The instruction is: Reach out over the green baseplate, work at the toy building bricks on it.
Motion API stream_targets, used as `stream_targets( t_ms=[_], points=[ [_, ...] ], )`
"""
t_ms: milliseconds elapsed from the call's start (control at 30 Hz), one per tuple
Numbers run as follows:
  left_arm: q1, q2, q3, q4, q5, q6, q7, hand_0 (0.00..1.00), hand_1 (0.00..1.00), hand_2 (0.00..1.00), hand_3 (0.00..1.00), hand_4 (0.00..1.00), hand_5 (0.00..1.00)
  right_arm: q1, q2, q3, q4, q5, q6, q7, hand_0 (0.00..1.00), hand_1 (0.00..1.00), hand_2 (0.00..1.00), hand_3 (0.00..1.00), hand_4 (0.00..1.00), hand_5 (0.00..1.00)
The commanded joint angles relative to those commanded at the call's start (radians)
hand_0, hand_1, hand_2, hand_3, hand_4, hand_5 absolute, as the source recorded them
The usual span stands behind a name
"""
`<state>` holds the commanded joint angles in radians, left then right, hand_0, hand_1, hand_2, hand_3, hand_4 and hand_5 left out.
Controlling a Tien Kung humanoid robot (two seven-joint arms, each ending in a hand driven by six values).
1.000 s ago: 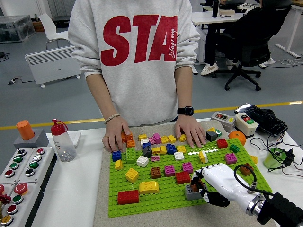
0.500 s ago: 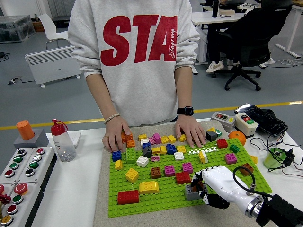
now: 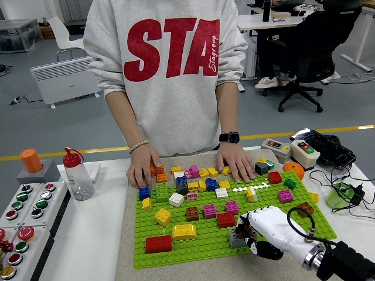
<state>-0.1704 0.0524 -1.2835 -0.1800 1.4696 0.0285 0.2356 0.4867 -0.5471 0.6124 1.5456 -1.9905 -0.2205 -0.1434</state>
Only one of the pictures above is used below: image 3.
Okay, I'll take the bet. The person's left hand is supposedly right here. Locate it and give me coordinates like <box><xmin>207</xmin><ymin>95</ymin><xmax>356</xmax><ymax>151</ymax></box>
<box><xmin>216</xmin><ymin>142</ymin><xmax>256</xmax><ymax>184</ymax></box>

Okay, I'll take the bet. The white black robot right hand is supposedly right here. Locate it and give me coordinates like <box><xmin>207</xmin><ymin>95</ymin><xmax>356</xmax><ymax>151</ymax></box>
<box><xmin>236</xmin><ymin>205</ymin><xmax>320</xmax><ymax>266</ymax></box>

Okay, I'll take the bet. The person's right hand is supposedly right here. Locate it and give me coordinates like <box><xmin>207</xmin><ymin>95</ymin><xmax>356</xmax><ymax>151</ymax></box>
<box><xmin>125</xmin><ymin>143</ymin><xmax>163</xmax><ymax>190</ymax></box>

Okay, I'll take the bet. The brown square toy brick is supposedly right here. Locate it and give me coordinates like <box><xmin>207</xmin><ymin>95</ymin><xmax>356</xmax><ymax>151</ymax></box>
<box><xmin>296</xmin><ymin>201</ymin><xmax>315</xmax><ymax>218</ymax></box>
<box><xmin>234</xmin><ymin>224</ymin><xmax>255</xmax><ymax>240</ymax></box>
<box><xmin>186</xmin><ymin>206</ymin><xmax>200</xmax><ymax>222</ymax></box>

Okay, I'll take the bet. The light grey long toy brick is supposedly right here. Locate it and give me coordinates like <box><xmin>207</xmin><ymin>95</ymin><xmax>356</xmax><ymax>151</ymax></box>
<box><xmin>228</xmin><ymin>228</ymin><xmax>243</xmax><ymax>243</ymax></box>

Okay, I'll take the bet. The red sloped toy brick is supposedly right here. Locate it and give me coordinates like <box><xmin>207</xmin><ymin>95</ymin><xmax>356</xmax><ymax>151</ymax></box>
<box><xmin>217</xmin><ymin>212</ymin><xmax>237</xmax><ymax>229</ymax></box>

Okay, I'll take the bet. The large orange toy brick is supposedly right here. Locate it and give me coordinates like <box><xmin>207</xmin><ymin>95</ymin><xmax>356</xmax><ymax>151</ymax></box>
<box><xmin>149</xmin><ymin>162</ymin><xmax>165</xmax><ymax>178</ymax></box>

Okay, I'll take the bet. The magenta square toy brick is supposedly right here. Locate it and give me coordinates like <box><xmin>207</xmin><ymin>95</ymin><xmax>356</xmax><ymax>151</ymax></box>
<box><xmin>225</xmin><ymin>200</ymin><xmax>240</xmax><ymax>215</ymax></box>
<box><xmin>278</xmin><ymin>189</ymin><xmax>295</xmax><ymax>204</ymax></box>
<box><xmin>203</xmin><ymin>204</ymin><xmax>217</xmax><ymax>220</ymax></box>

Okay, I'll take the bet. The tall green toy brick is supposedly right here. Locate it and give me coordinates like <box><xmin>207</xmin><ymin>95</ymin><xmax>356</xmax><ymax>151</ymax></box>
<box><xmin>155</xmin><ymin>183</ymin><xmax>169</xmax><ymax>203</ymax></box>

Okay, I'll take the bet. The large yellow square toy brick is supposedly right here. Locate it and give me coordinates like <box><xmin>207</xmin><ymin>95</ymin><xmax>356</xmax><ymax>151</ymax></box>
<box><xmin>154</xmin><ymin>207</ymin><xmax>173</xmax><ymax>227</ymax></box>

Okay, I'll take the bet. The green studded baseplate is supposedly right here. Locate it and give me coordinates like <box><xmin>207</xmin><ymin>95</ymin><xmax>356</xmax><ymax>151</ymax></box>
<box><xmin>133</xmin><ymin>170</ymin><xmax>338</xmax><ymax>269</ymax></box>

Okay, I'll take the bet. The yellow curved toy brick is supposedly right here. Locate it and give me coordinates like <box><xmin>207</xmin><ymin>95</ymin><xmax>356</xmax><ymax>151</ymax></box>
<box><xmin>172</xmin><ymin>224</ymin><xmax>197</xmax><ymax>241</ymax></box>

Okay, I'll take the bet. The red long toy brick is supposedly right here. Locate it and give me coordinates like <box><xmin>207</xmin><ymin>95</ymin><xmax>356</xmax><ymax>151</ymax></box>
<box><xmin>145</xmin><ymin>235</ymin><xmax>173</xmax><ymax>254</ymax></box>

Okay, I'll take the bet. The black wristwatch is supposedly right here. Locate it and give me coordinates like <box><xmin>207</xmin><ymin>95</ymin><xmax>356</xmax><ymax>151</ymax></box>
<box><xmin>219</xmin><ymin>131</ymin><xmax>240</xmax><ymax>144</ymax></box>

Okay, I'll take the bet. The dark grey cube brick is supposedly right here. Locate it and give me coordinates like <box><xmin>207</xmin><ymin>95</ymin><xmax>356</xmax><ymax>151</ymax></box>
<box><xmin>254</xmin><ymin>162</ymin><xmax>270</xmax><ymax>176</ymax></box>

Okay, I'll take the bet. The orange fruit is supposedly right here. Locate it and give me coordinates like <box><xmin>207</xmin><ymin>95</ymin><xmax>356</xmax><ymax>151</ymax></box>
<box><xmin>282</xmin><ymin>162</ymin><xmax>305</xmax><ymax>181</ymax></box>

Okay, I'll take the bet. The clear bottle with red cap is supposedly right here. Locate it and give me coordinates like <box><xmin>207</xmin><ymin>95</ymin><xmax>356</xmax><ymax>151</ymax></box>
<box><xmin>63</xmin><ymin>147</ymin><xmax>96</xmax><ymax>201</ymax></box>

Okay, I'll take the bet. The green translucent cup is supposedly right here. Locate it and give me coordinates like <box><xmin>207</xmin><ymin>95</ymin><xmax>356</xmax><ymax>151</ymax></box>
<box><xmin>325</xmin><ymin>183</ymin><xmax>357</xmax><ymax>209</ymax></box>

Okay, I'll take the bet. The person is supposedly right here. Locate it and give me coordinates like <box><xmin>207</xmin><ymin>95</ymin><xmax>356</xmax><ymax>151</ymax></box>
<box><xmin>254</xmin><ymin>0</ymin><xmax>364</xmax><ymax>90</ymax></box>
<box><xmin>83</xmin><ymin>0</ymin><xmax>256</xmax><ymax>190</ymax></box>

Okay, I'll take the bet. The black plug adapter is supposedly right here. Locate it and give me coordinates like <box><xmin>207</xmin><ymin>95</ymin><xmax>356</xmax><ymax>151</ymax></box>
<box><xmin>350</xmin><ymin>183</ymin><xmax>366</xmax><ymax>205</ymax></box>

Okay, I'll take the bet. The black office chair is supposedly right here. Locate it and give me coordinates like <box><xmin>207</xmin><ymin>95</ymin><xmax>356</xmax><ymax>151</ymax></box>
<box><xmin>262</xmin><ymin>5</ymin><xmax>366</xmax><ymax>114</ymax></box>

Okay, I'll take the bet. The grey block base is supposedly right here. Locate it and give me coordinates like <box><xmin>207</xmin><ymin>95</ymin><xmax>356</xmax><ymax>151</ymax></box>
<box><xmin>16</xmin><ymin>159</ymin><xmax>62</xmax><ymax>185</ymax></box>

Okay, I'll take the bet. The black electronic device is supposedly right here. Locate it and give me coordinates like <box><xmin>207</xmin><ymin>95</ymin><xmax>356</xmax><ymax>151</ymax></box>
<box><xmin>289</xmin><ymin>127</ymin><xmax>357</xmax><ymax>170</ymax></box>

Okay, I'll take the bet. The white case under desk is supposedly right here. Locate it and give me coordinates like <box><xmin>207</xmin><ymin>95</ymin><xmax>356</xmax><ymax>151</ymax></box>
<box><xmin>242</xmin><ymin>32</ymin><xmax>258</xmax><ymax>79</ymax></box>

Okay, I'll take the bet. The grey four-button control box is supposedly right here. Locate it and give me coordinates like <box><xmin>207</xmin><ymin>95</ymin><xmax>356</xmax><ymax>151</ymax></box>
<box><xmin>0</xmin><ymin>183</ymin><xmax>45</xmax><ymax>228</ymax></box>
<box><xmin>20</xmin><ymin>181</ymin><xmax>71</xmax><ymax>238</ymax></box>

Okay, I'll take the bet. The orange cylinder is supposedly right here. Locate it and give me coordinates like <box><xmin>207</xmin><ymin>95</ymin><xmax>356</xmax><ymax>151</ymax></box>
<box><xmin>19</xmin><ymin>148</ymin><xmax>44</xmax><ymax>173</ymax></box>

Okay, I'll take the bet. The white electric panel heater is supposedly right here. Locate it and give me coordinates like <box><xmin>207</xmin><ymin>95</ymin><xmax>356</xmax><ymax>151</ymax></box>
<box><xmin>30</xmin><ymin>56</ymin><xmax>102</xmax><ymax>109</ymax></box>

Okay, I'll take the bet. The white power strip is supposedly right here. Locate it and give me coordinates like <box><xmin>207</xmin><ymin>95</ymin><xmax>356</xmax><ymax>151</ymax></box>
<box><xmin>321</xmin><ymin>72</ymin><xmax>341</xmax><ymax>85</ymax></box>

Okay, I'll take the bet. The control box with emergency stop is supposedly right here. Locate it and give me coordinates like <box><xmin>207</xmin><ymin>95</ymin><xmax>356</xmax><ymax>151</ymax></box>
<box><xmin>0</xmin><ymin>225</ymin><xmax>56</xmax><ymax>281</ymax></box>

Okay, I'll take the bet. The white desk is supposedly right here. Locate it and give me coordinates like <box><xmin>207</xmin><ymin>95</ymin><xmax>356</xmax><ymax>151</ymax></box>
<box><xmin>236</xmin><ymin>13</ymin><xmax>305</xmax><ymax>93</ymax></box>

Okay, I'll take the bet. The white plastic chair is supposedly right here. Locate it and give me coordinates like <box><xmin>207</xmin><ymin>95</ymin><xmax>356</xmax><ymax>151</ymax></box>
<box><xmin>47</xmin><ymin>16</ymin><xmax>89</xmax><ymax>62</ymax></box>

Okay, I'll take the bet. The black bottle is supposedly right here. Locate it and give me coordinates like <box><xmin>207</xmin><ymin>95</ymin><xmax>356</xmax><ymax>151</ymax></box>
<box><xmin>262</xmin><ymin>0</ymin><xmax>272</xmax><ymax>23</ymax></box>

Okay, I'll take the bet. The black platform dolly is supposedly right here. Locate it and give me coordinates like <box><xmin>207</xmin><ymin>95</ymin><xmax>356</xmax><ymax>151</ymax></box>
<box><xmin>64</xmin><ymin>18</ymin><xmax>87</xmax><ymax>33</ymax></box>

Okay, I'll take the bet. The brown cardboard box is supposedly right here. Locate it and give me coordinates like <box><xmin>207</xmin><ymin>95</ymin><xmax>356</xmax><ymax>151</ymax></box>
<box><xmin>40</xmin><ymin>25</ymin><xmax>55</xmax><ymax>40</ymax></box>

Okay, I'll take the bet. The clear plastic crate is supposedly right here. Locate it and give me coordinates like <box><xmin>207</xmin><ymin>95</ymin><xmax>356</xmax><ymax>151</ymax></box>
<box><xmin>0</xmin><ymin>19</ymin><xmax>45</xmax><ymax>54</ymax></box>

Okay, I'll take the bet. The beaded bracelet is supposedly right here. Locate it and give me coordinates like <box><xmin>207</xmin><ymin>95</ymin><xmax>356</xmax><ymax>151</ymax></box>
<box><xmin>128</xmin><ymin>139</ymin><xmax>150</xmax><ymax>155</ymax></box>

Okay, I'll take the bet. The grey two-button switch box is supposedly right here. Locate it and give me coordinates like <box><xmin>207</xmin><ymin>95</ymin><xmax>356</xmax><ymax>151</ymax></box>
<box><xmin>260</xmin><ymin>137</ymin><xmax>293</xmax><ymax>164</ymax></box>

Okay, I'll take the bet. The beige two-button switch box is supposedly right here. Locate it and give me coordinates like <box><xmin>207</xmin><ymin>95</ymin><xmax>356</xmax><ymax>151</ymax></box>
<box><xmin>289</xmin><ymin>139</ymin><xmax>321</xmax><ymax>172</ymax></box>

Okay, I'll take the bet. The thin black cable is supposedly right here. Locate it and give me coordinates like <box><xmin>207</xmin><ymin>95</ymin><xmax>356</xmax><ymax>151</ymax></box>
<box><xmin>309</xmin><ymin>169</ymin><xmax>375</xmax><ymax>219</ymax></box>

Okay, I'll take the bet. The red valve handle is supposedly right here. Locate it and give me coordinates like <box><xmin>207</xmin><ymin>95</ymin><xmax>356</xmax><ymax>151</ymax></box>
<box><xmin>0</xmin><ymin>239</ymin><xmax>15</xmax><ymax>254</ymax></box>

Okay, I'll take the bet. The white desk frame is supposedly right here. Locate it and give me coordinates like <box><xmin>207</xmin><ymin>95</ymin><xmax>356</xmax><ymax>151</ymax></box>
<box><xmin>339</xmin><ymin>5</ymin><xmax>375</xmax><ymax>73</ymax></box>

